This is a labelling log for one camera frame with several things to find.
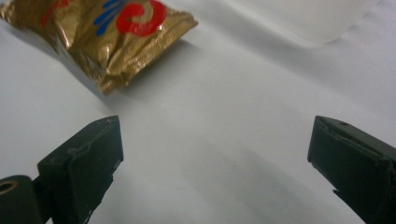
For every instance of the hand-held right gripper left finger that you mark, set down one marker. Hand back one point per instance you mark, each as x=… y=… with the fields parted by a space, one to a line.
x=84 y=168

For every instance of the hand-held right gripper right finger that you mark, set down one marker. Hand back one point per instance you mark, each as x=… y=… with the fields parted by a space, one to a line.
x=351 y=165

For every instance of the gold foil snack packet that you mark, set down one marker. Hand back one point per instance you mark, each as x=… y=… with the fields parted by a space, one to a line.
x=118 y=46

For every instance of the white plastic container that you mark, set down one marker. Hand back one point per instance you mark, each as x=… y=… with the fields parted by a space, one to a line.
x=311 y=18

